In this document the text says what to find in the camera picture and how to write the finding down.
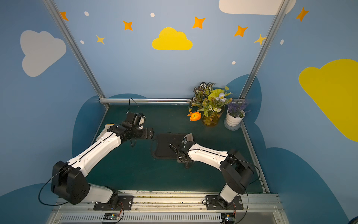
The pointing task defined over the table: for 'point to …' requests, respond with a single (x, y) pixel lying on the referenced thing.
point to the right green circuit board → (228, 218)
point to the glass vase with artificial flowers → (208, 103)
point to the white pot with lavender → (236, 113)
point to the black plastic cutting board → (160, 145)
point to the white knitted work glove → (104, 131)
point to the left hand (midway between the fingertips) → (147, 131)
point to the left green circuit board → (111, 216)
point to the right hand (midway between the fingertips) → (185, 156)
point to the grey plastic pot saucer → (232, 128)
